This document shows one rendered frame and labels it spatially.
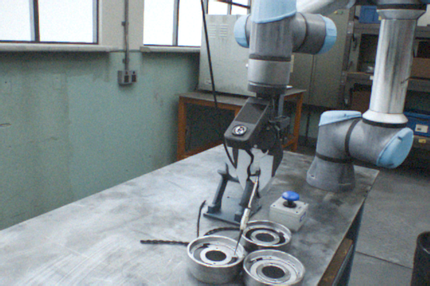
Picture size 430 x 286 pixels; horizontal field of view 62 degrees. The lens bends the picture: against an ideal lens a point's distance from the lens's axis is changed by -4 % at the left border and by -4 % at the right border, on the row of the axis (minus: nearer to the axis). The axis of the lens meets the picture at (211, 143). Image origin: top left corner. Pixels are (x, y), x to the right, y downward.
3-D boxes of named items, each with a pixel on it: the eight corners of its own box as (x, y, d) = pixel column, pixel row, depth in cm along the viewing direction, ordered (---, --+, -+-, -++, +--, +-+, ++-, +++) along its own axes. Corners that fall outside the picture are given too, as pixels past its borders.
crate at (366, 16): (412, 29, 373) (416, 7, 367) (412, 26, 341) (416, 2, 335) (361, 26, 396) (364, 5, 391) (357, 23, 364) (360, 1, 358)
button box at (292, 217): (296, 232, 82) (299, 213, 81) (267, 223, 85) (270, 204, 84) (307, 219, 89) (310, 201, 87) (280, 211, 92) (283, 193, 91)
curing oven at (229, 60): (263, 102, 282) (271, 15, 265) (197, 92, 313) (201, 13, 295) (290, 95, 334) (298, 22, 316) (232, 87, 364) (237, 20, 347)
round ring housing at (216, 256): (253, 279, 64) (256, 259, 63) (199, 293, 60) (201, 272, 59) (227, 249, 74) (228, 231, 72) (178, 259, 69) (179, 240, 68)
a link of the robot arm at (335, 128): (329, 146, 120) (335, 105, 116) (367, 156, 109) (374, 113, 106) (307, 150, 112) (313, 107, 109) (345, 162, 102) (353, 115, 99)
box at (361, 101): (390, 131, 367) (397, 95, 358) (342, 124, 388) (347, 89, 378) (391, 125, 402) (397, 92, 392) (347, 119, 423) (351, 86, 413)
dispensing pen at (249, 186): (224, 249, 65) (251, 162, 70) (231, 252, 69) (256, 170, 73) (234, 252, 64) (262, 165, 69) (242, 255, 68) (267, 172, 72)
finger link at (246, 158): (257, 187, 75) (265, 145, 72) (245, 197, 70) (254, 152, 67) (243, 182, 76) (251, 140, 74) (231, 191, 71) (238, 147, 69)
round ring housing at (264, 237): (270, 233, 81) (272, 216, 80) (299, 257, 72) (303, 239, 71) (228, 242, 76) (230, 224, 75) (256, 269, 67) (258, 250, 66)
